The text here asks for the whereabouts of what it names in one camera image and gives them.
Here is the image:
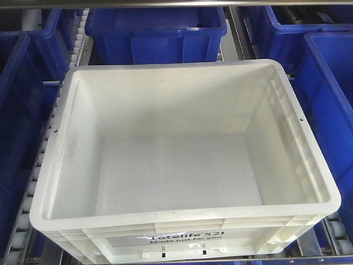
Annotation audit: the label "white plastic tote bin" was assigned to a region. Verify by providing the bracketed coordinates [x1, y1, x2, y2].
[30, 59, 341, 264]

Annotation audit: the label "blue bin rear middle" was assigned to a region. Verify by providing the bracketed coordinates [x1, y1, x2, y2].
[85, 7, 227, 65]

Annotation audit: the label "blue bin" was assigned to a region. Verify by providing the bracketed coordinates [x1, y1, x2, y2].
[292, 31, 352, 239]
[240, 4, 352, 75]
[27, 9, 84, 81]
[85, 7, 227, 65]
[1, 32, 59, 254]

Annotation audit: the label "blue bin upper right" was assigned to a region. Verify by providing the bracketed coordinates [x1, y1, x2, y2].
[240, 4, 352, 75]

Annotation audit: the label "blue bin upper left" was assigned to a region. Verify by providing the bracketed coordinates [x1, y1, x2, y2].
[27, 9, 84, 81]

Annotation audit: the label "blue bin left front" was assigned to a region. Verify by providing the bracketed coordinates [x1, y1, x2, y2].
[1, 32, 59, 254]

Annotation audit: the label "blue bin right front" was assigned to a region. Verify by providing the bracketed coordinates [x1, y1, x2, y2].
[292, 31, 352, 239]

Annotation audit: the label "left white roller track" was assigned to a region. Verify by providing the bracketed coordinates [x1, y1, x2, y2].
[5, 8, 90, 265]

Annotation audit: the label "white roller track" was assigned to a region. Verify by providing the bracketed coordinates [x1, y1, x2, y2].
[323, 211, 352, 256]
[5, 8, 90, 265]

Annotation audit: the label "right white roller track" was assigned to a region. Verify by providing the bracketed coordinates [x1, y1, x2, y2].
[323, 211, 352, 256]

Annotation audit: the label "steel front shelf rail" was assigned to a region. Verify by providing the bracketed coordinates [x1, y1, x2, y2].
[1, 0, 352, 9]

